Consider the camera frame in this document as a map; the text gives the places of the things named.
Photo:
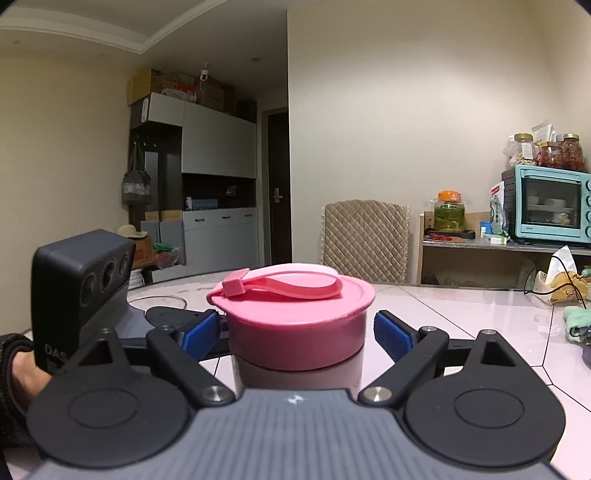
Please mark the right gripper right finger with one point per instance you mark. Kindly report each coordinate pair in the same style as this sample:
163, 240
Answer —
471, 403

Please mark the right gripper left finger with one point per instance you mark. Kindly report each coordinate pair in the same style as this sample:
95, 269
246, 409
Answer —
118, 402

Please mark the pink jar lid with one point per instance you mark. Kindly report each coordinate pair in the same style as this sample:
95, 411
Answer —
295, 316

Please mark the left hand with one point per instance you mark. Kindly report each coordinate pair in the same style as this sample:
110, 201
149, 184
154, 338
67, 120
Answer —
27, 380

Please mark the cardboard box with hat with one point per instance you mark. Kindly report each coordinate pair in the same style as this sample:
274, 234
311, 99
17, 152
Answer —
144, 252

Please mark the hanging grey bag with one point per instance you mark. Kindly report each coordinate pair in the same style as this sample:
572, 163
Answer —
136, 182

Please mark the green cloth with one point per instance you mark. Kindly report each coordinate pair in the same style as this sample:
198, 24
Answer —
577, 324

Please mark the wooden side shelf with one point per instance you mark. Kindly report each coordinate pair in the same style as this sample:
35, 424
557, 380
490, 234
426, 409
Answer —
478, 262

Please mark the white grey cabinet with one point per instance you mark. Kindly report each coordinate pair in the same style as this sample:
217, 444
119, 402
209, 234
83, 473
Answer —
202, 167

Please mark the tissue pack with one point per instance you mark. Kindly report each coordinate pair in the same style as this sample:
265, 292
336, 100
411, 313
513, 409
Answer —
561, 283

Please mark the green white snack bag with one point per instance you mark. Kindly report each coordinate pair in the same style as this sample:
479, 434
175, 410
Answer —
498, 218

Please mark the orange lid pickle jar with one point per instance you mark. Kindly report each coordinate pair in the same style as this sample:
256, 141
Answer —
449, 212

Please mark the teal toaster oven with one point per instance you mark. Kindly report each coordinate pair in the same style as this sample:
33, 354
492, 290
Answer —
549, 205

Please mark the gold lid glass jar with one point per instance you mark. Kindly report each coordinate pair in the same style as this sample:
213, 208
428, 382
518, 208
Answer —
520, 149

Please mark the red chili jar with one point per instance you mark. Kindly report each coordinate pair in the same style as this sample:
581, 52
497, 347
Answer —
572, 153
550, 155

